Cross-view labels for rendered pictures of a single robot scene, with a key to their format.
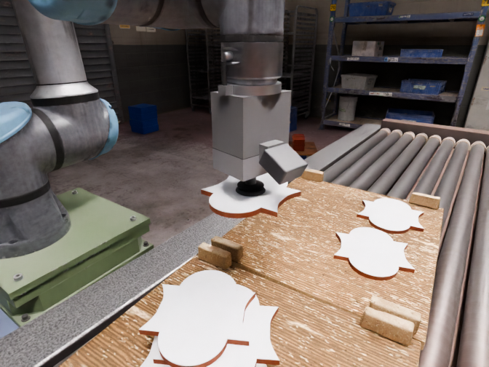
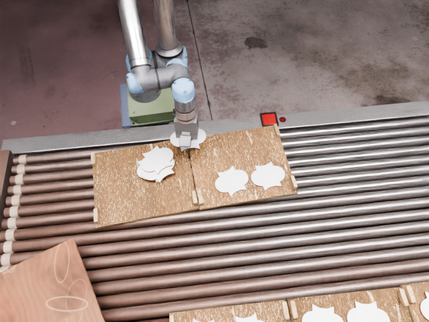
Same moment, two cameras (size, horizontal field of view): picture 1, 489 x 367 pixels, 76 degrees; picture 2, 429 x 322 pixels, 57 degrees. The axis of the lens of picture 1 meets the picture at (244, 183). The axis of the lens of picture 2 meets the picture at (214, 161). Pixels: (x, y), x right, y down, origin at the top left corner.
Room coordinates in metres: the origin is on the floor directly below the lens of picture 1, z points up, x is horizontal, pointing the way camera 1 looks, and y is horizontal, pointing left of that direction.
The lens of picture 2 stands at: (-0.13, -0.74, 2.37)
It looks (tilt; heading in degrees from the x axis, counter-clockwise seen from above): 58 degrees down; 47
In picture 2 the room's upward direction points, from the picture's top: straight up
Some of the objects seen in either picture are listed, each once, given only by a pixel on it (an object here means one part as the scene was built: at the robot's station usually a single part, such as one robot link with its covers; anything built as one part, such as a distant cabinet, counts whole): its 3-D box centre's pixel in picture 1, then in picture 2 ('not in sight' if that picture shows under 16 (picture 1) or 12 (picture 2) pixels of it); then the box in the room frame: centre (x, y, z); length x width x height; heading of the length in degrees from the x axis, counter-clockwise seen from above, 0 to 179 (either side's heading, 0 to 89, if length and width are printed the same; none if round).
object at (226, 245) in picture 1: (226, 247); not in sight; (0.45, 0.03, 0.95); 0.06 x 0.02 x 0.03; 57
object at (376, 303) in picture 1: (393, 314); (200, 198); (0.30, -0.19, 0.95); 0.06 x 0.02 x 0.03; 57
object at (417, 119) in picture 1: (408, 119); not in sight; (4.60, -2.41, 0.25); 0.62 x 0.42 x 0.22; 64
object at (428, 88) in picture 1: (423, 86); not in sight; (4.55, -2.49, 0.72); 0.50 x 0.38 x 0.16; 49
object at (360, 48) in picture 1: (367, 49); not in sight; (5.01, -1.81, 1.20); 0.36 x 0.28 x 0.22; 44
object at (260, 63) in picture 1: (249, 62); (184, 110); (0.41, -0.01, 1.25); 0.08 x 0.08 x 0.05
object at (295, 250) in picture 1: (337, 229); (240, 165); (0.54, -0.19, 0.93); 0.41 x 0.35 x 0.02; 147
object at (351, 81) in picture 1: (358, 81); not in sight; (5.02, -1.74, 0.74); 0.44 x 0.36 x 0.20; 42
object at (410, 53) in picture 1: (420, 53); not in sight; (4.57, -2.37, 1.14); 0.50 x 0.38 x 0.11; 65
